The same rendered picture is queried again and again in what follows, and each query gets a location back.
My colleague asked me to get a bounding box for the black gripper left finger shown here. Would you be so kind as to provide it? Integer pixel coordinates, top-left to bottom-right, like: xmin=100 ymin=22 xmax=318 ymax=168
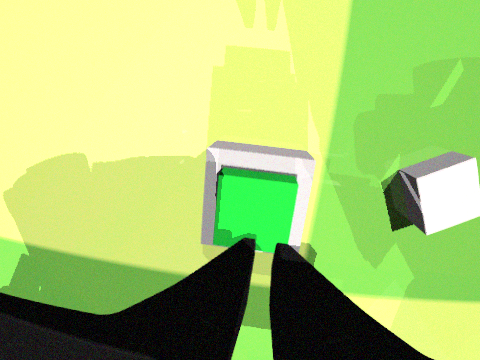
xmin=0 ymin=237 xmax=255 ymax=360

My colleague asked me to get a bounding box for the green button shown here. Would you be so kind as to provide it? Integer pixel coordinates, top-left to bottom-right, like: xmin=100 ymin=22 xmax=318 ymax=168
xmin=200 ymin=140 xmax=317 ymax=253

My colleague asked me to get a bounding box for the white cube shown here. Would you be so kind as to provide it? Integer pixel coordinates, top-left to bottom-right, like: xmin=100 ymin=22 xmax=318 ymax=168
xmin=399 ymin=151 xmax=480 ymax=235

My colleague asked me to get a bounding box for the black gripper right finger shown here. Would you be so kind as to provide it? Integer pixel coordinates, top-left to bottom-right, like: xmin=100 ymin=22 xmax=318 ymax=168
xmin=269 ymin=243 xmax=433 ymax=360

